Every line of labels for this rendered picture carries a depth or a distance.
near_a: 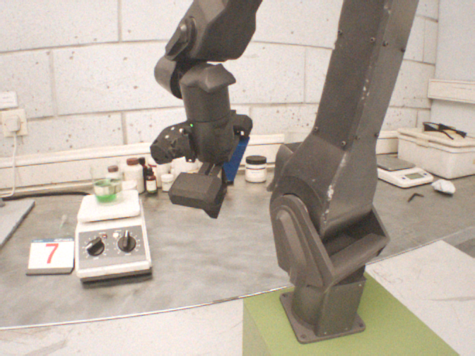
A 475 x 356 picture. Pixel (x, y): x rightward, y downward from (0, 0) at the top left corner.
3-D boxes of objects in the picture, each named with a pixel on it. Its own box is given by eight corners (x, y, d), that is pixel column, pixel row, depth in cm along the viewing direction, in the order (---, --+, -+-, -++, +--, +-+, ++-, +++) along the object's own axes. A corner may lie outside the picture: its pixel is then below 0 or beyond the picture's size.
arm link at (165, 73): (251, 25, 32) (202, 15, 40) (187, 18, 28) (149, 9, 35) (234, 114, 38) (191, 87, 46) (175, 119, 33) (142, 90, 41)
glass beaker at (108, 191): (106, 196, 61) (100, 157, 58) (131, 198, 60) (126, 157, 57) (86, 208, 54) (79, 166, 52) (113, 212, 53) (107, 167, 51)
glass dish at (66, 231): (47, 240, 58) (44, 231, 57) (68, 231, 62) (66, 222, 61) (59, 248, 55) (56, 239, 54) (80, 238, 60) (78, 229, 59)
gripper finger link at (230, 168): (251, 135, 48) (215, 132, 49) (244, 149, 45) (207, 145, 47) (253, 169, 52) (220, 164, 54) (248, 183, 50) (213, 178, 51)
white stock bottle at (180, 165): (172, 190, 88) (169, 147, 84) (179, 182, 95) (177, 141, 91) (196, 191, 88) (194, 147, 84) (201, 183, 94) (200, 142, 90)
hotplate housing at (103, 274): (153, 274, 49) (147, 234, 47) (78, 285, 45) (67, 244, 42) (143, 220, 69) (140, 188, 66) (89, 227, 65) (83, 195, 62)
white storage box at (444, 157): (493, 172, 107) (500, 140, 102) (449, 181, 95) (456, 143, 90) (437, 155, 134) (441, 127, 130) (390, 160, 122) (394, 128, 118)
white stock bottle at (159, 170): (167, 180, 97) (165, 145, 93) (171, 186, 91) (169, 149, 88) (148, 182, 95) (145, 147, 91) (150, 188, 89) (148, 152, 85)
